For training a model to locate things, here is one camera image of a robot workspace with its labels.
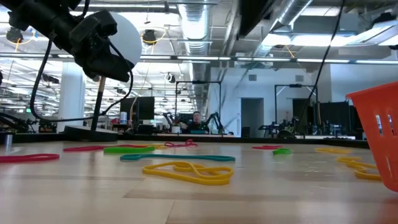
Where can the red rubber band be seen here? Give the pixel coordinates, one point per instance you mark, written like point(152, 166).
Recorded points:
point(186, 144)
point(31, 157)
point(267, 147)
point(81, 149)

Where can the green rubber band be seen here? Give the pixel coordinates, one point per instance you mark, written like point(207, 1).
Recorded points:
point(124, 150)
point(276, 152)

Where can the yellow rubber band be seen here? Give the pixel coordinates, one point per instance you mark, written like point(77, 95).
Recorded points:
point(360, 170)
point(145, 169)
point(157, 146)

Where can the teal rubber band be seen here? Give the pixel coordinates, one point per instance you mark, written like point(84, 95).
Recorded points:
point(186, 157)

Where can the background black robot arm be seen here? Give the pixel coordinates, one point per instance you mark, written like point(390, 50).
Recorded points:
point(217, 121)
point(169, 118)

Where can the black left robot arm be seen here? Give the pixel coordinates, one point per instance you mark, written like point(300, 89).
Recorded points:
point(37, 15)

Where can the black ceiling device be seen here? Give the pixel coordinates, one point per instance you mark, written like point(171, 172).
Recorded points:
point(150, 36)
point(14, 35)

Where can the white column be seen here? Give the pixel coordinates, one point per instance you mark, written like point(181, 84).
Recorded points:
point(71, 93)

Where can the white canister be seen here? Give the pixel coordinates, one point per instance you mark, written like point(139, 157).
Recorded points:
point(123, 118)

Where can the black monitor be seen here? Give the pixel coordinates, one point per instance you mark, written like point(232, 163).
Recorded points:
point(143, 109)

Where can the white cup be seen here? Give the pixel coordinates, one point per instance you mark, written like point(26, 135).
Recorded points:
point(176, 129)

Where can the person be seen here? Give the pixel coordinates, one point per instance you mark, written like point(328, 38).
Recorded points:
point(196, 124)

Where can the background robot rig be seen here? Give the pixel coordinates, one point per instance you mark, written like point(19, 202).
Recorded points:
point(280, 130)

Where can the black screen panels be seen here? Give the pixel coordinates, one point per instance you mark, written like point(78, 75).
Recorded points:
point(335, 113)

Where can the orange plastic basket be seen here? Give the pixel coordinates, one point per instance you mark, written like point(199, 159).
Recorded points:
point(370, 124)

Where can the silver ceiling duct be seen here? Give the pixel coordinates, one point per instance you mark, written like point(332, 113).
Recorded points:
point(292, 12)
point(194, 25)

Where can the black stand frame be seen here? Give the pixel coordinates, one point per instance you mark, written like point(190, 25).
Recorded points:
point(199, 82)
point(295, 85)

